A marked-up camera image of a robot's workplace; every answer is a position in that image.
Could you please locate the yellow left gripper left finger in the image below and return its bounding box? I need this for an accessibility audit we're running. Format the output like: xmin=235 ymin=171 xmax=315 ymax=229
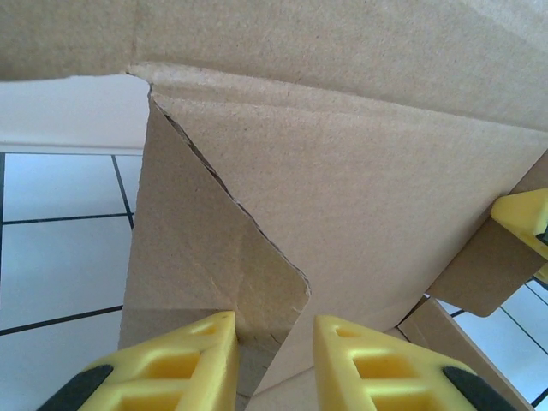
xmin=40 ymin=311 xmax=241 ymax=411

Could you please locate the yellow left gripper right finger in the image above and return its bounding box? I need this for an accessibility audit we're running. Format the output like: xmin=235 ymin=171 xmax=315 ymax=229
xmin=312 ymin=314 xmax=521 ymax=411

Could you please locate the brown cardboard box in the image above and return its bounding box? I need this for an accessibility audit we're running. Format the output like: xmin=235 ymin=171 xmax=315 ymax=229
xmin=0 ymin=0 xmax=548 ymax=411

